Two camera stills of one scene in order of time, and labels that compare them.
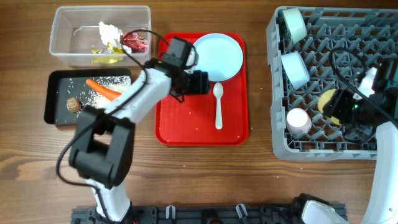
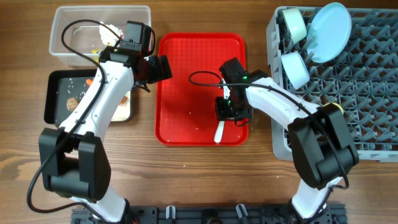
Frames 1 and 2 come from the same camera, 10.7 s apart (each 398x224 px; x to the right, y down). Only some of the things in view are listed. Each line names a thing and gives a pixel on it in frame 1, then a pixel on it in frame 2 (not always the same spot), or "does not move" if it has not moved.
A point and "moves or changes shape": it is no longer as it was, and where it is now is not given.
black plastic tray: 68,91 does not move
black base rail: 295,214 does not move
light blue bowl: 295,69 does not move
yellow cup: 321,99 moves or changes shape
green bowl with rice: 296,27 does not move
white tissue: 109,33 does not move
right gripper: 336,106 → 222,113
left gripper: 201,84 → 157,74
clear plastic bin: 102,35 does not move
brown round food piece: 73,104 does not move
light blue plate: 220,55 → 329,33
